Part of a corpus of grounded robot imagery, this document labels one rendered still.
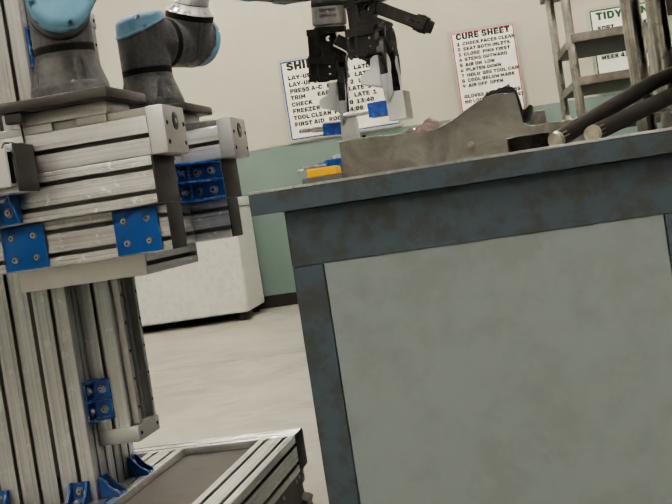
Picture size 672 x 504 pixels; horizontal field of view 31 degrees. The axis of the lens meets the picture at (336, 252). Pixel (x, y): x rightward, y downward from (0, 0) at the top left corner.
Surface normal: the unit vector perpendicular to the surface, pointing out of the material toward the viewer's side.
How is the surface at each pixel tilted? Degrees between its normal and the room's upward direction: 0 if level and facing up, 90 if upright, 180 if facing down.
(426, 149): 90
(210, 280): 90
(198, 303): 90
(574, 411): 90
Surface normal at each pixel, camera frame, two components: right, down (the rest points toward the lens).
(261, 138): -0.11, 0.06
